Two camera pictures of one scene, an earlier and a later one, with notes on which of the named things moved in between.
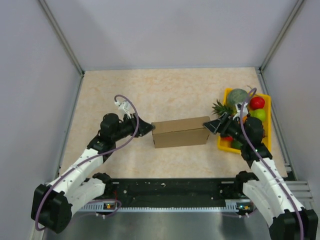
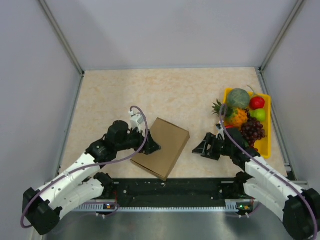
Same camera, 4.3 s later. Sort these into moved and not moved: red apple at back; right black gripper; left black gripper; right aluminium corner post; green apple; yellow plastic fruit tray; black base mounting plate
Moved: right black gripper; left black gripper
Not moved: green apple; right aluminium corner post; yellow plastic fruit tray; black base mounting plate; red apple at back
